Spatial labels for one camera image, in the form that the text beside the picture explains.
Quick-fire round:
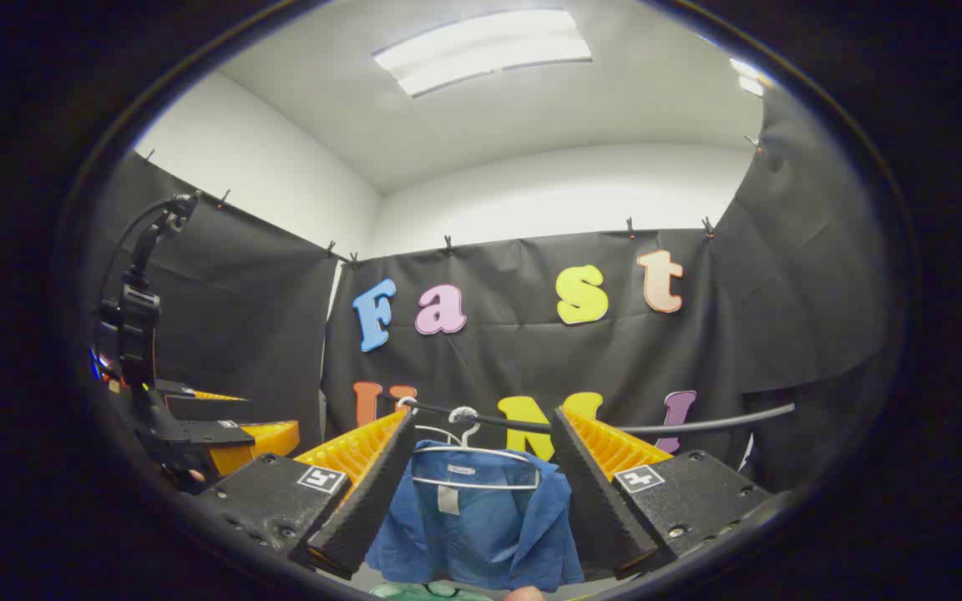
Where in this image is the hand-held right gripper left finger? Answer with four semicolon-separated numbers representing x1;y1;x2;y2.
193;407;417;581

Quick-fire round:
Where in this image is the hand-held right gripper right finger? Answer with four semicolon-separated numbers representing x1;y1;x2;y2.
549;405;776;583

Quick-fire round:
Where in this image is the blue shirt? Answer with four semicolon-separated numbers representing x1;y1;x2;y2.
364;440;586;592

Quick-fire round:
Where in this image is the pale green cloth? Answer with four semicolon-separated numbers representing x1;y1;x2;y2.
368;582;490;601

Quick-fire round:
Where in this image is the black backdrop cloth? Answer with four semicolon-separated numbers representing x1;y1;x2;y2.
84;83;895;502

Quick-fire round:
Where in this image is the large ceiling light panel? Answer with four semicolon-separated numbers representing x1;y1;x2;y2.
372;8;592;98

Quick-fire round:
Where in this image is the white wire hanger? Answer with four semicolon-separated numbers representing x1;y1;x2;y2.
396;396;463;445
410;407;542;492

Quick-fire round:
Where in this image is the black clothes rail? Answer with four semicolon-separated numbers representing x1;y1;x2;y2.
381;394;795;435

